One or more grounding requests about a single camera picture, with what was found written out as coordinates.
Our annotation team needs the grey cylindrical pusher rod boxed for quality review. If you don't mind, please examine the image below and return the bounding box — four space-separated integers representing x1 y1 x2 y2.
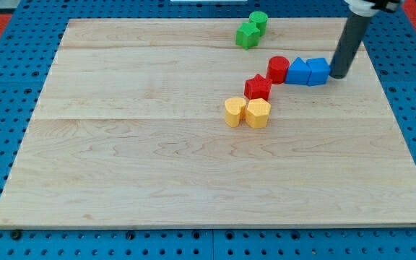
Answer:
329 12 372 79

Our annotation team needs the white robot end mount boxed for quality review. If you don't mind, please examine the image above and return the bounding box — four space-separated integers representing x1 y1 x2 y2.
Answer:
344 0 404 17

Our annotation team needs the blue cube block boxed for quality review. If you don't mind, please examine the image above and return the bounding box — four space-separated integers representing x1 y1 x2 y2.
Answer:
306 57 330 86

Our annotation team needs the blue triangle block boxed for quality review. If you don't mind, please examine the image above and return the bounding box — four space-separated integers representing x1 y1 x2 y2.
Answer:
285 57 311 85

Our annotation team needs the red cylinder block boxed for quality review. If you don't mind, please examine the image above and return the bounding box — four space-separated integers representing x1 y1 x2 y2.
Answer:
266 56 290 85

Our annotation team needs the green cylinder block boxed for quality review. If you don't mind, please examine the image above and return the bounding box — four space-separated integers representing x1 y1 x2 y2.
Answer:
248 11 269 36

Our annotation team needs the red star block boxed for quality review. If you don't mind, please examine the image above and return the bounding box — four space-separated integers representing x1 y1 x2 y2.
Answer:
243 74 272 101

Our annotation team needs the green star block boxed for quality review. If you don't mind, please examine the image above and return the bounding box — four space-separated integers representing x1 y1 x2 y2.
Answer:
235 22 261 50

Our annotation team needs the yellow pentagon block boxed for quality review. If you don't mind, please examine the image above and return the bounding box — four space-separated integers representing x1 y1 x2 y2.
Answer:
245 98 271 129

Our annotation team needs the yellow heart block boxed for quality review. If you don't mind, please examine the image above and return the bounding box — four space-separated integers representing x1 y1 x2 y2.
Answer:
225 97 246 127

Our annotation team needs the light wooden board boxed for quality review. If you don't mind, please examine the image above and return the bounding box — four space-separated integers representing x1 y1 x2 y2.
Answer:
0 18 416 230

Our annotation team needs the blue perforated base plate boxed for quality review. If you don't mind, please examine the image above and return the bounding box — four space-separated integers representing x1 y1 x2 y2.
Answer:
0 0 416 259

